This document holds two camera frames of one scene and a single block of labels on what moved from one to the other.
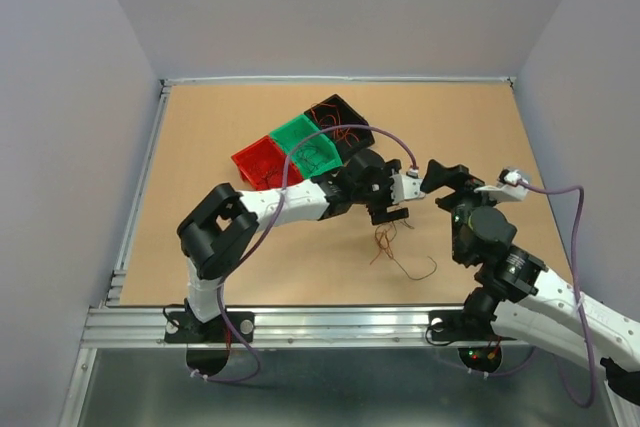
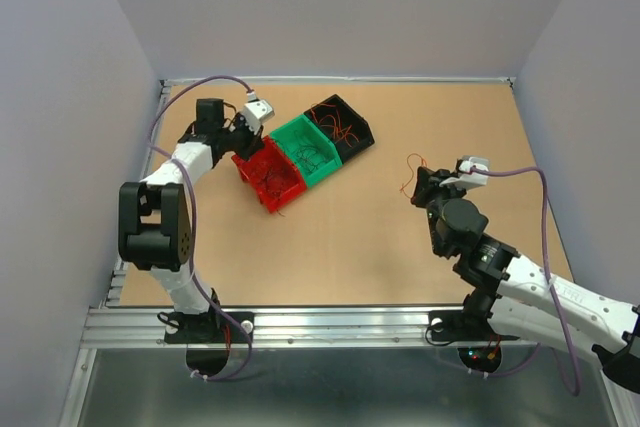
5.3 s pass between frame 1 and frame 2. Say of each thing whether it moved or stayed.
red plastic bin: stayed
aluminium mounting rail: stayed
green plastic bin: stayed
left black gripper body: moved
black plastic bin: stayed
